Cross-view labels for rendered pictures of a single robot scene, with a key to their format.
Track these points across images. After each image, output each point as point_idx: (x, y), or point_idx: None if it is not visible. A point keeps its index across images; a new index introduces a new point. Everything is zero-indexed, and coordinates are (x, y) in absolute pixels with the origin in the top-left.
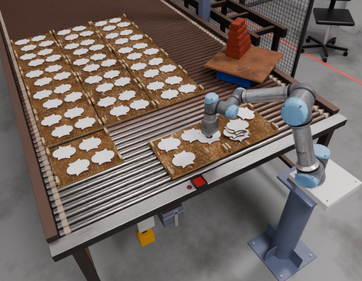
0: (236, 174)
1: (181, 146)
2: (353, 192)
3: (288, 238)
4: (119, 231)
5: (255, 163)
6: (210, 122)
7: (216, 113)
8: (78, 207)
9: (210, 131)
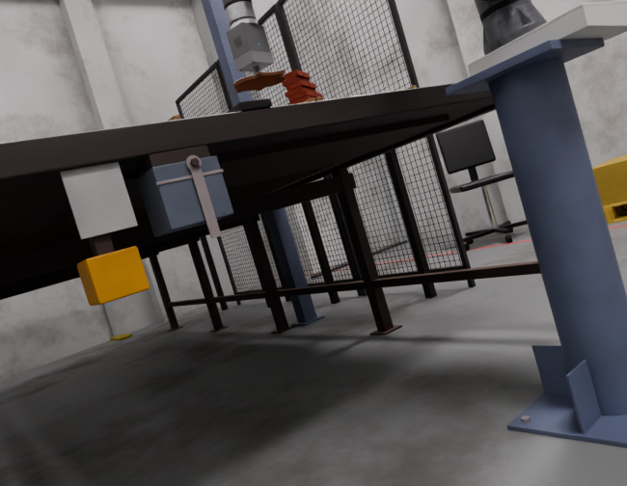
0: (346, 110)
1: None
2: None
3: (592, 286)
4: None
5: (387, 97)
6: (243, 21)
7: (250, 1)
8: None
9: (253, 45)
